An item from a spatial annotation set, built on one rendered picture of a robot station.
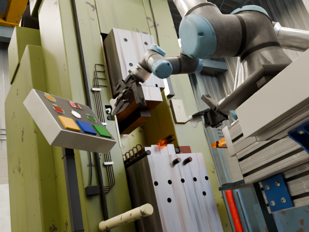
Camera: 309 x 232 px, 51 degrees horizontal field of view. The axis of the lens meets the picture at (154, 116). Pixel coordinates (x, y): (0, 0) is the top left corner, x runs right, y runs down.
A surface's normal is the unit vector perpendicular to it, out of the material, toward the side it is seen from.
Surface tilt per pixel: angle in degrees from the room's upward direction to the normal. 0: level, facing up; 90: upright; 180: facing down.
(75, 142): 150
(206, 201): 90
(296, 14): 90
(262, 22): 90
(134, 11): 90
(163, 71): 142
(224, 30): 109
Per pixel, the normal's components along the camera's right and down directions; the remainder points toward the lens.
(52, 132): -0.54, -0.20
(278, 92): -0.94, 0.08
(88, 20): 0.52, -0.41
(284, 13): -0.83, -0.03
